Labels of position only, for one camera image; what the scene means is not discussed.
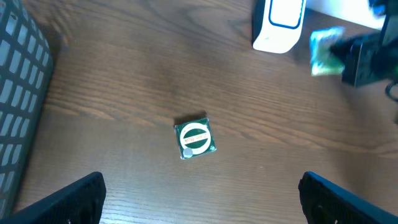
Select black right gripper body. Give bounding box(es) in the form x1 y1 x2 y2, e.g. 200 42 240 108
330 0 397 88

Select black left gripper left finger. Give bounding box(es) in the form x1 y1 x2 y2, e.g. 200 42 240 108
1 172 106 224

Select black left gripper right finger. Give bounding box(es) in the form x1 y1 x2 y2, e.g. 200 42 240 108
298 171 397 224

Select dark grey plastic basket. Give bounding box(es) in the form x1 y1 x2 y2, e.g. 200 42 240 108
1 0 53 218

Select black round-logo packet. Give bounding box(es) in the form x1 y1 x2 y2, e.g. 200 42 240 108
174 118 217 160

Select green tissue pack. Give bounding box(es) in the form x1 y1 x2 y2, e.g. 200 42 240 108
309 27 345 77

